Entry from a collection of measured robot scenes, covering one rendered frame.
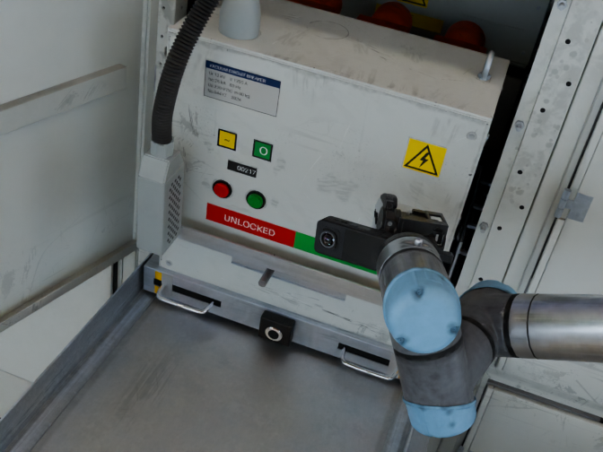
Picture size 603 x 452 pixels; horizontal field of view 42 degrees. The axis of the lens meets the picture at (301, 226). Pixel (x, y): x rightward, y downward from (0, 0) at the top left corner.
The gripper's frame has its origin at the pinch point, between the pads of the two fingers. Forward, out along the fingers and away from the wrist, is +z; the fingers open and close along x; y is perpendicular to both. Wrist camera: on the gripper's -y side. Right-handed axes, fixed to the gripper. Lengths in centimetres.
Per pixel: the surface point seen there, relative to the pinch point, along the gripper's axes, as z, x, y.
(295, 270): 13.6, -16.7, -9.2
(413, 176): 7.0, 3.8, 5.1
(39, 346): 57, -64, -63
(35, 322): 55, -56, -64
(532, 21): 73, 26, 35
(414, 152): 5.9, 7.7, 4.3
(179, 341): 19.4, -36.1, -27.0
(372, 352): 17.0, -31.1, 6.8
